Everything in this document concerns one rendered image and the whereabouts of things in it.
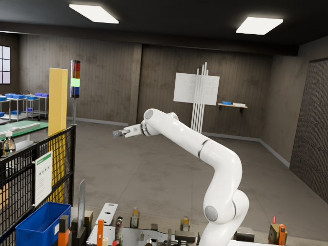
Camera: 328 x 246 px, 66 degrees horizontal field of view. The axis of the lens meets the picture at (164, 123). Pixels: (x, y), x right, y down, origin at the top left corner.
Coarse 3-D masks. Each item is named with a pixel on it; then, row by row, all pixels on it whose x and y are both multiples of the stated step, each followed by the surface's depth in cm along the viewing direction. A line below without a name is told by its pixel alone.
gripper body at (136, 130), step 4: (140, 124) 119; (124, 128) 121; (128, 128) 120; (132, 128) 119; (136, 128) 119; (140, 128) 118; (132, 132) 119; (136, 132) 118; (140, 132) 118; (128, 136) 121; (132, 136) 121
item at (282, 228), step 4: (280, 228) 170; (284, 228) 169; (280, 232) 170; (284, 232) 170; (280, 236) 170; (284, 236) 170; (280, 240) 170; (284, 240) 170; (280, 244) 170; (284, 244) 170
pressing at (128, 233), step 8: (96, 232) 161; (104, 232) 162; (112, 232) 162; (128, 232) 164; (136, 232) 165; (144, 232) 166; (152, 232) 166; (160, 232) 168; (88, 240) 153; (96, 240) 153; (112, 240) 155; (128, 240) 156; (136, 240) 157; (144, 240) 158; (160, 240) 159; (176, 240) 161; (232, 240) 167
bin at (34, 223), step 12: (48, 204) 162; (60, 204) 161; (36, 216) 150; (48, 216) 163; (60, 216) 146; (24, 228) 140; (36, 228) 152; (48, 228) 135; (24, 240) 133; (36, 240) 132; (48, 240) 137
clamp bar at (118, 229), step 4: (120, 216) 142; (116, 220) 138; (120, 220) 139; (116, 224) 138; (120, 224) 138; (116, 228) 139; (120, 228) 139; (116, 232) 140; (120, 232) 140; (116, 236) 141; (120, 236) 141; (116, 240) 143; (120, 240) 142; (120, 244) 143
